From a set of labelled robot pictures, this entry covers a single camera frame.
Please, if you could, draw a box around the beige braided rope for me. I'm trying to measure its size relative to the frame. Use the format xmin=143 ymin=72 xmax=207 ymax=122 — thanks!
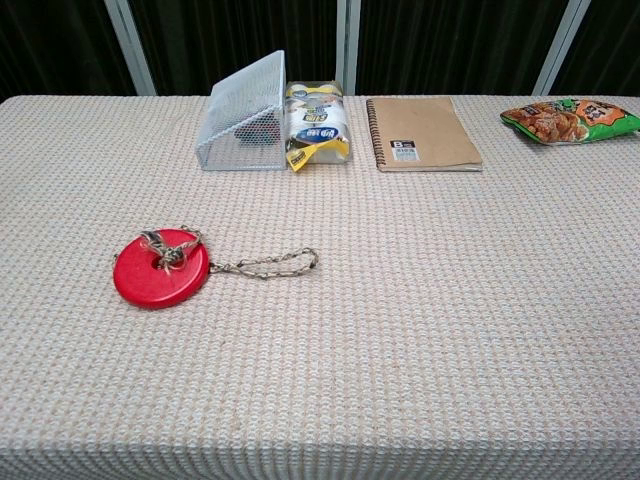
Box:
xmin=113 ymin=227 xmax=320 ymax=280

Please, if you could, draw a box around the red plastic disc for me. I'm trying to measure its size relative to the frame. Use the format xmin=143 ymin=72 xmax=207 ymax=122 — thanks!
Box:
xmin=112 ymin=228 xmax=213 ymax=310

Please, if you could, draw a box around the beige woven tablecloth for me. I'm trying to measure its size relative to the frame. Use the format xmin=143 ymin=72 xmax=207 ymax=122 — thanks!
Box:
xmin=0 ymin=94 xmax=640 ymax=480

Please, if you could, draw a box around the dark small objects heap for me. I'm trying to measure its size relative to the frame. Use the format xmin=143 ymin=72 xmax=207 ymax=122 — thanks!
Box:
xmin=238 ymin=123 xmax=282 ymax=149

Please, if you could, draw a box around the brown spiral notebook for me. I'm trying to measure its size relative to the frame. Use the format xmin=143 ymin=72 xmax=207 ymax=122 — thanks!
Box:
xmin=365 ymin=96 xmax=485 ymax=174

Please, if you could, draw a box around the dark partition curtain panel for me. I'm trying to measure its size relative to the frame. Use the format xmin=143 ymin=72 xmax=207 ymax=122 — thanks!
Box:
xmin=127 ymin=0 xmax=347 ymax=97
xmin=355 ymin=0 xmax=572 ymax=97
xmin=0 ymin=0 xmax=138 ymax=104
xmin=549 ymin=0 xmax=640 ymax=99

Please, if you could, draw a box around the green orange snack bag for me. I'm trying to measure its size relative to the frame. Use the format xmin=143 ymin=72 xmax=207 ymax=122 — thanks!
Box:
xmin=500 ymin=97 xmax=640 ymax=147

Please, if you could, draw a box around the grey metal partition post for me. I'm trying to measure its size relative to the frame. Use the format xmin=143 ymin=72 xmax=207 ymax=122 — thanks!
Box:
xmin=105 ymin=0 xmax=157 ymax=97
xmin=531 ymin=0 xmax=593 ymax=97
xmin=336 ymin=0 xmax=362 ymax=97

